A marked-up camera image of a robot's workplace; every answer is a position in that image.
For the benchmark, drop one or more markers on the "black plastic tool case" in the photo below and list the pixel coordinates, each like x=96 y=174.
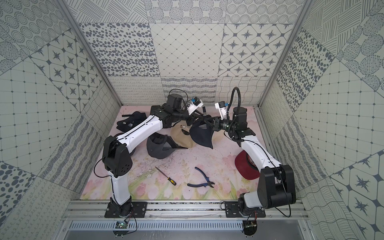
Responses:
x=159 y=112

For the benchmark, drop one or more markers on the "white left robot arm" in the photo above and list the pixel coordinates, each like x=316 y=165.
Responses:
x=118 y=150

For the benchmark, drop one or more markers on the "dark red baseball cap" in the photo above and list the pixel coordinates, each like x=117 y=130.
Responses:
x=246 y=167

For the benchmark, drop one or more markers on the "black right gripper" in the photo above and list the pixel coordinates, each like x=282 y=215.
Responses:
x=217 y=122

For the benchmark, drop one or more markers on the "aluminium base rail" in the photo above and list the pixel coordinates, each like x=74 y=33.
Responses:
x=175 y=215

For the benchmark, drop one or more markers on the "beige baseball cap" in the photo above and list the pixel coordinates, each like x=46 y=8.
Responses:
x=180 y=133

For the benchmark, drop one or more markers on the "yellow handled screwdriver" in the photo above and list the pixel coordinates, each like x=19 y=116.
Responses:
x=168 y=178

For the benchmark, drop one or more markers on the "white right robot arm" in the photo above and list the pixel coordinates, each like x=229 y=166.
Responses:
x=276 y=185

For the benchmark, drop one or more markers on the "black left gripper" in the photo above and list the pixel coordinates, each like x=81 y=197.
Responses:
x=194 y=119

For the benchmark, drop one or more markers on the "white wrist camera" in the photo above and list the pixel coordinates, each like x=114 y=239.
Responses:
x=194 y=105
x=222 y=108

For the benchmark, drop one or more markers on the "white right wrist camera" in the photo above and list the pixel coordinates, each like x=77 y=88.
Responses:
x=222 y=108

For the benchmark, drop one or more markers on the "navy baseball cap metal buckle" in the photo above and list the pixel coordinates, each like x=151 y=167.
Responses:
x=131 y=121

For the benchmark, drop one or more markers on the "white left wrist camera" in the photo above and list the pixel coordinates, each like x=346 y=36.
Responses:
x=194 y=105

